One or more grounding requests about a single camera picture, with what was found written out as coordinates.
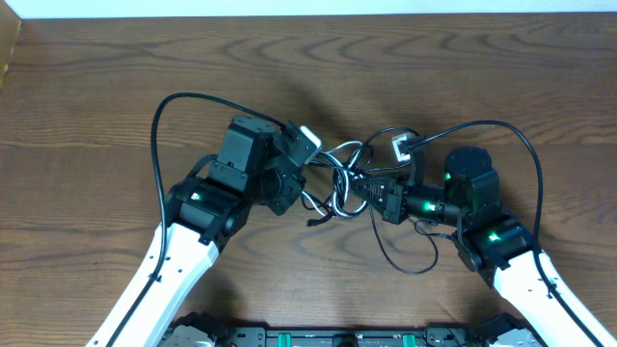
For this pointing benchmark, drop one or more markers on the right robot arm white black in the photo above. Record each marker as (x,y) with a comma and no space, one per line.
(491,242)

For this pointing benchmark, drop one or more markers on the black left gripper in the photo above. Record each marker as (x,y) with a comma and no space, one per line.
(293,192)

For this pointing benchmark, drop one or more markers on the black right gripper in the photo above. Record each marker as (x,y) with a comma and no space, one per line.
(393,202)

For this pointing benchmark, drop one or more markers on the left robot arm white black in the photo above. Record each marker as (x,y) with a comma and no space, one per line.
(258,164)

